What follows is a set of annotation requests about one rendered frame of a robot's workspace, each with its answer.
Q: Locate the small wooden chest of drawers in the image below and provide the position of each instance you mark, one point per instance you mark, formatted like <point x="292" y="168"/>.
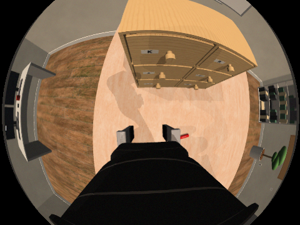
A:
<point x="186" y="18"/>

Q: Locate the brown wooden drawer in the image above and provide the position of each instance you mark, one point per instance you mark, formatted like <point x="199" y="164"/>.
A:
<point x="166" y="48"/>
<point x="161" y="71"/>
<point x="194" y="84"/>
<point x="208" y="75"/>
<point x="157" y="83"/>
<point x="226" y="61"/>

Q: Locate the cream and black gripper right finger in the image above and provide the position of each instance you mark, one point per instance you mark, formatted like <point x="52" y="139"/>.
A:
<point x="171" y="134"/>

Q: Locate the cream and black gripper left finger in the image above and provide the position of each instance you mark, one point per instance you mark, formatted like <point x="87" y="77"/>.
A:
<point x="125" y="136"/>

